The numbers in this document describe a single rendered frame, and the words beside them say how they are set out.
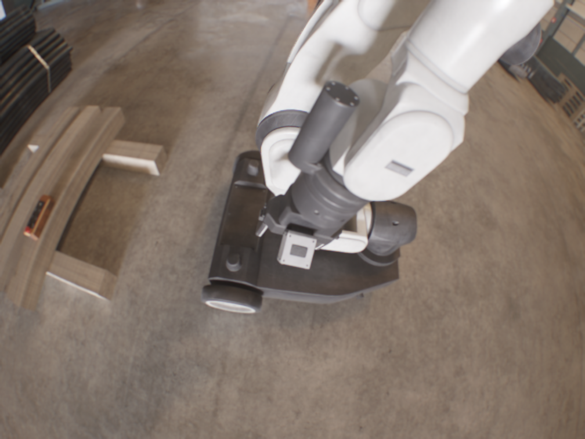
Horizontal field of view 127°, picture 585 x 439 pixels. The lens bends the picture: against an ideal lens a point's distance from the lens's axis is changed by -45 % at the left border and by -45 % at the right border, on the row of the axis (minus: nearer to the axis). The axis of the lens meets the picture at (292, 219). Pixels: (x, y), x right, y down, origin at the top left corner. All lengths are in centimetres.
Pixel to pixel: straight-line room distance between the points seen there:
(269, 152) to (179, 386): 82
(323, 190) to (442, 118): 14
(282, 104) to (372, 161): 27
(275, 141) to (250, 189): 49
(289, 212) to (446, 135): 22
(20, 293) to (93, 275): 33
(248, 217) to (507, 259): 146
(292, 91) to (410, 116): 28
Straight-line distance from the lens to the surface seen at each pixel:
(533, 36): 49
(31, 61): 235
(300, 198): 31
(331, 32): 36
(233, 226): 86
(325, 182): 27
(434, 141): 20
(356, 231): 75
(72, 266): 114
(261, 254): 84
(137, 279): 109
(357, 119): 25
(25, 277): 116
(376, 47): 37
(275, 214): 37
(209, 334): 97
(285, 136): 44
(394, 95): 19
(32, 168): 149
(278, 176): 51
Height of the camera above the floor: 96
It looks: 60 degrees down
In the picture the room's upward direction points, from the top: 17 degrees clockwise
